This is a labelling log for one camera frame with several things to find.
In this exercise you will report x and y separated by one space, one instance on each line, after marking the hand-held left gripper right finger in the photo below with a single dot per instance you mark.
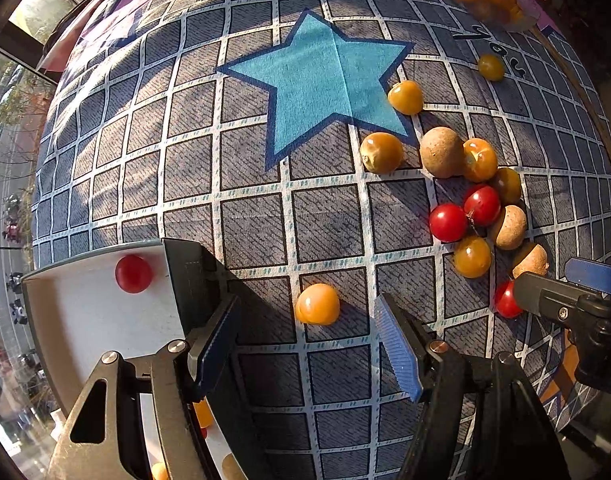
398 345

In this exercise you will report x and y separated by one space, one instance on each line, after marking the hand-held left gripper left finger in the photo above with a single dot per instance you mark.
218 345

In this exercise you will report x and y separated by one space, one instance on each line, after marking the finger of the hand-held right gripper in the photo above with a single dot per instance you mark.
540 295
593 275

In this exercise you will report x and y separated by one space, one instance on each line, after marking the red cherry tomato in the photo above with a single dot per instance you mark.
482 205
448 222
504 302
133 273

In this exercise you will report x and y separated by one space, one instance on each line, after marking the yellow cherry tomato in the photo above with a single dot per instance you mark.
405 97
491 67
472 256
381 152
508 185
479 160
317 304
159 471

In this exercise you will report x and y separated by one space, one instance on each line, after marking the brown kiwi fruit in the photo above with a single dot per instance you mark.
441 152
508 227
530 259
231 468

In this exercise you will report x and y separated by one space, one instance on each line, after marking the white plastic tray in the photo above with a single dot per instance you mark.
85 320

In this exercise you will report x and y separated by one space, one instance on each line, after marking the checkered star printed blanket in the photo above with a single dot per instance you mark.
255 230

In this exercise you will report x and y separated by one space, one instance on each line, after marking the long wooden strip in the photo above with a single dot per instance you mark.
592 107

